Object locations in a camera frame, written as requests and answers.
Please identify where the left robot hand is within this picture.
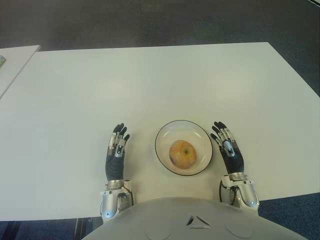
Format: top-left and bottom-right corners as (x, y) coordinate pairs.
(105, 122), (131, 181)

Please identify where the white side table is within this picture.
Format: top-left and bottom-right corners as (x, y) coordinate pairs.
(0, 44), (41, 98)

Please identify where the white plate with black rim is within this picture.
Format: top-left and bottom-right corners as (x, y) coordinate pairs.
(154, 119), (214, 177)

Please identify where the grey robot torso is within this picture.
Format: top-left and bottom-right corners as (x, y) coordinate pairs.
(86, 197), (305, 240)

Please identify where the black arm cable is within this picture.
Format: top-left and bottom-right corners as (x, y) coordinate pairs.
(218, 180), (238, 205)

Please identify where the yellow-red apple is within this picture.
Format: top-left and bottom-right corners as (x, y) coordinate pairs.
(169, 139), (198, 169)

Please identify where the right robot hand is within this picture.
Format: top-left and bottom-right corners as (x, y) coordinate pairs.
(210, 121), (245, 176)

